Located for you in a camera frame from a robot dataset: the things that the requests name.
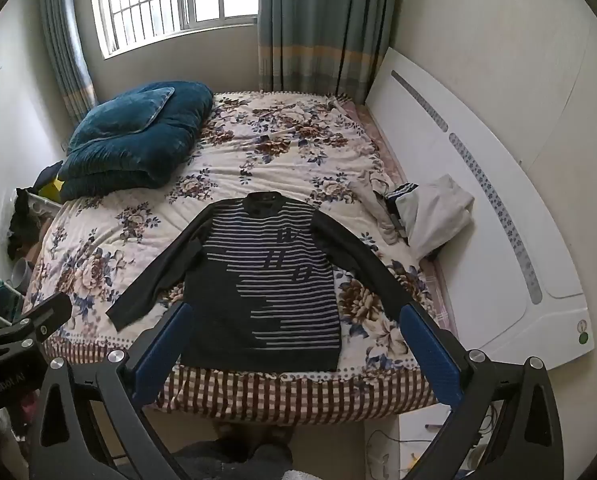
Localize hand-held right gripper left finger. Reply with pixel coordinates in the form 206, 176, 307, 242
27, 304, 195, 480

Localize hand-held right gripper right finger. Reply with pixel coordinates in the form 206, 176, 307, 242
400, 304, 565, 480

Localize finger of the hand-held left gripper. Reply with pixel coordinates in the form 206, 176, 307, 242
0, 292, 74, 361

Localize dark striped sweater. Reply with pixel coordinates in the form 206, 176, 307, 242
106, 191, 432, 372

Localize dark clothes heap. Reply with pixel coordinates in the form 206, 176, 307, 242
7, 187, 43, 261

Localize grey plastic bucket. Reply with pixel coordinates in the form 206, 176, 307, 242
11, 257, 34, 295

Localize person's dark trouser legs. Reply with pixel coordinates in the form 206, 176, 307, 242
171, 422, 295, 480

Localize brown checked bed sheet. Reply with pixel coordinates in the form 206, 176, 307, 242
43, 334, 440, 427

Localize folded white garment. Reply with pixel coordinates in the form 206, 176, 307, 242
396, 174, 475, 260

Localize dark garment with white stripes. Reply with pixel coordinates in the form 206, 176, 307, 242
383, 183, 420, 228

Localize white bed headboard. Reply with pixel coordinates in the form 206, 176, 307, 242
366, 46, 595, 368

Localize crumpled beige cloth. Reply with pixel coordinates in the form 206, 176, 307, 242
349, 169, 409, 246

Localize folded blue velvet quilt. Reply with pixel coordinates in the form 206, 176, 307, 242
58, 81, 214, 202

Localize floral plush blanket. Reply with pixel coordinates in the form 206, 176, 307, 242
22, 91, 437, 381

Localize grey-green curtain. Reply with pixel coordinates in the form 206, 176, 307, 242
257, 0, 404, 106
38, 0, 98, 128

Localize window with metal grille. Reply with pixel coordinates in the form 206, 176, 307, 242
94, 0, 260, 60

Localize black floor cable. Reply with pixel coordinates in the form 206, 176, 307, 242
366, 427, 432, 480

